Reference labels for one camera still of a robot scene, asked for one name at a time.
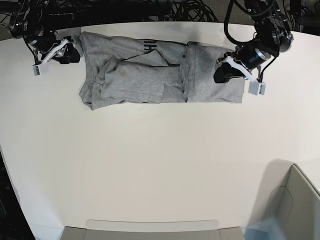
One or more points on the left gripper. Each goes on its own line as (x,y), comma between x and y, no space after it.
(248,55)

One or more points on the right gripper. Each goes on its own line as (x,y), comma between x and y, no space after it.
(44,41)

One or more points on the grey T-shirt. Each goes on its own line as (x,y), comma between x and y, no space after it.
(146,71)

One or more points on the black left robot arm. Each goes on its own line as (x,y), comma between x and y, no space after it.
(272,37)

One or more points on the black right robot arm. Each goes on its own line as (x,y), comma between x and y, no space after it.
(26,23)

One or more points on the grey bin at right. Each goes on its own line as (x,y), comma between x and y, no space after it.
(293,210)

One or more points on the grey bin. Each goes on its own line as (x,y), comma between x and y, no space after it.
(174,230)
(293,210)

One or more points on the grey bin at bottom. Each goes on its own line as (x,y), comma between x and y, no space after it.
(174,230)

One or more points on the blue translucent object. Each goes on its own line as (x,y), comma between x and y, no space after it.
(262,228)

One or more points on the white camera bracket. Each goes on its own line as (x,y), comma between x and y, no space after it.
(58,51)
(256,85)

